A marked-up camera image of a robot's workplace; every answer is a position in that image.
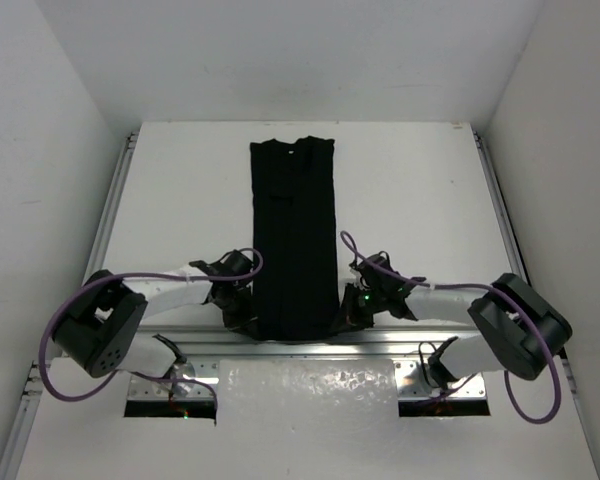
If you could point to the aluminium right side rail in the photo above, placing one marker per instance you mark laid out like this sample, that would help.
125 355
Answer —
511 244

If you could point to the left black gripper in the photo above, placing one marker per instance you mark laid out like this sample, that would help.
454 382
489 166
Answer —
235 307

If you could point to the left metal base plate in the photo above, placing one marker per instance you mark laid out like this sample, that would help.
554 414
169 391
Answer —
195 380

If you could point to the aluminium rail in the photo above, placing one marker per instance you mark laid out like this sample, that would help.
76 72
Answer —
33 387
511 244
385 342

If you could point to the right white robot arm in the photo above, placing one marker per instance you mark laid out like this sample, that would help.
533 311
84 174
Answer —
511 318

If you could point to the white front cover panel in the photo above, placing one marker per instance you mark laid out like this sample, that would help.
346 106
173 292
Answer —
302 420

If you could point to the black t shirt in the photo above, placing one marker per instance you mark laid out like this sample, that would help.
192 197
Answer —
294 228

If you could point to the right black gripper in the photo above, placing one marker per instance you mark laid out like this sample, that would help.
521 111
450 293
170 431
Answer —
350 319

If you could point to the metal base plate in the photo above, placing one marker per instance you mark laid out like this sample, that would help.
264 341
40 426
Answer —
195 380
414 385

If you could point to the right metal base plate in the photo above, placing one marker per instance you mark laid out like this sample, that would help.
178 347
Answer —
414 385

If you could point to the aluminium left side rail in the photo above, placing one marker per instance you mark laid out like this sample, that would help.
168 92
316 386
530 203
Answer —
33 387

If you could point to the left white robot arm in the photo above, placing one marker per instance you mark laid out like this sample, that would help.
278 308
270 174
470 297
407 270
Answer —
98 327

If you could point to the aluminium front rail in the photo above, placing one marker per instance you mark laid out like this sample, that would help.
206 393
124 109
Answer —
385 342

